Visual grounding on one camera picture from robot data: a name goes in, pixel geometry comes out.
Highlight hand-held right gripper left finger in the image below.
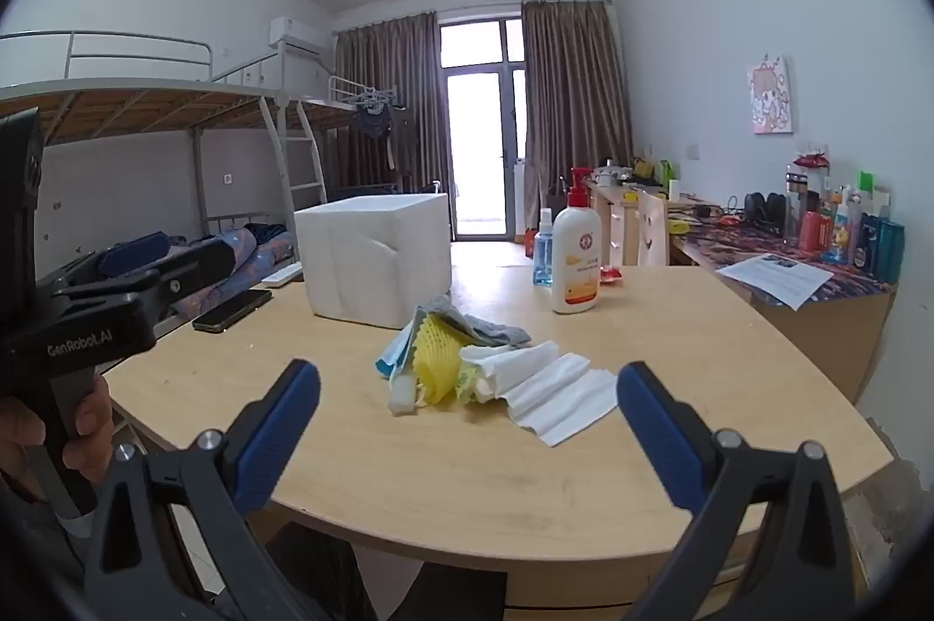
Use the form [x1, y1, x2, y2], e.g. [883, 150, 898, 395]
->
[82, 358, 322, 621]

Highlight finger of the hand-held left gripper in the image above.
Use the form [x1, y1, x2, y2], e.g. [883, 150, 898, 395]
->
[36, 231, 175, 301]
[148, 239, 236, 323]

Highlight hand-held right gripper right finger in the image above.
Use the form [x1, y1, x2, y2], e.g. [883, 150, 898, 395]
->
[617, 361, 856, 621]

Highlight white paper towel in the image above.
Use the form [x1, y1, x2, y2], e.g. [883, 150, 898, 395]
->
[459, 340, 621, 448]

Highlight small white foam piece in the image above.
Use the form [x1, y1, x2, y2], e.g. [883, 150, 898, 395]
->
[389, 371, 419, 415]

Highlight blue face mask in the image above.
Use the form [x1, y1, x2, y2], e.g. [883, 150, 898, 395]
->
[375, 307, 426, 380]

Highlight white foam box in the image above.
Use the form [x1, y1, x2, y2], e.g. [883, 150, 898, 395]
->
[293, 192, 452, 330]

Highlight yellow foam fruit net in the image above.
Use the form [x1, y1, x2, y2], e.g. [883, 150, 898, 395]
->
[409, 310, 480, 407]

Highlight grey cloth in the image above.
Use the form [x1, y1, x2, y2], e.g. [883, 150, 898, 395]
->
[419, 295, 534, 351]

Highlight light green plastic bag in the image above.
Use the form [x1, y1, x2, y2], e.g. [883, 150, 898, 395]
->
[456, 365, 499, 407]

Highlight person's left forearm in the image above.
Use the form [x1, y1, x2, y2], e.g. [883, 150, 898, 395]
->
[0, 475, 99, 621]

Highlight person's left hand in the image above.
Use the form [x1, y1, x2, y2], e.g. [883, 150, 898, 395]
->
[0, 373, 112, 505]

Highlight blue orange plaid quilt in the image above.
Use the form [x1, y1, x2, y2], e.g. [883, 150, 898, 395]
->
[164, 225, 299, 319]

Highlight black smartphone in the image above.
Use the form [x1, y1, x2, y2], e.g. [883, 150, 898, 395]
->
[191, 289, 274, 332]

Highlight grey metal bunk bed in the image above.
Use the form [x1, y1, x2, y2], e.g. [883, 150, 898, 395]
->
[0, 30, 329, 330]
[295, 76, 410, 203]

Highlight white lotion pump bottle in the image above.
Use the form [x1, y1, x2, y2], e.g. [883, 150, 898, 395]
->
[550, 167, 605, 316]

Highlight printed paper sheet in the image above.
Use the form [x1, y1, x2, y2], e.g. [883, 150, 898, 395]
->
[715, 252, 834, 311]

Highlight patterned desk cloth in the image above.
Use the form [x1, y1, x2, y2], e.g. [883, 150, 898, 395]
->
[678, 218, 895, 302]

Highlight blue spray bottle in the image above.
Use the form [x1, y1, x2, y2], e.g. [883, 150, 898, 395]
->
[532, 208, 557, 288]

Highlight wooden smiley chair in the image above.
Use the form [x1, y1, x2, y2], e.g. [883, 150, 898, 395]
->
[637, 189, 671, 268]

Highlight wooden drawer desk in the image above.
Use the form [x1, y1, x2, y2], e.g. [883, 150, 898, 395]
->
[587, 179, 687, 266]

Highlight dark hanging clothes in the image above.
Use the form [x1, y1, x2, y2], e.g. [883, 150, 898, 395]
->
[354, 103, 419, 176]

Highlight black headphones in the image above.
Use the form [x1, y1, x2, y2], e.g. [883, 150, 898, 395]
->
[744, 192, 793, 226]

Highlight brown curtain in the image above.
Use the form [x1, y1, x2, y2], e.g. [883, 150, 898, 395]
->
[521, 0, 635, 232]
[333, 11, 456, 243]

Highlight white air conditioner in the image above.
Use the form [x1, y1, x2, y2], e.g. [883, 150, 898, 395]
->
[269, 15, 326, 57]

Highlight row of toiletry bottles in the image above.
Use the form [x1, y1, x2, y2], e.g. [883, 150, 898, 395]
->
[784, 165, 906, 285]

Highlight glass balcony door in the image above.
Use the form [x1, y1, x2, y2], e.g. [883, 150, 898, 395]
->
[438, 15, 528, 241]

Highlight pink cartoon wall poster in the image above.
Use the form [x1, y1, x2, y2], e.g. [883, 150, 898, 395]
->
[745, 53, 795, 135]

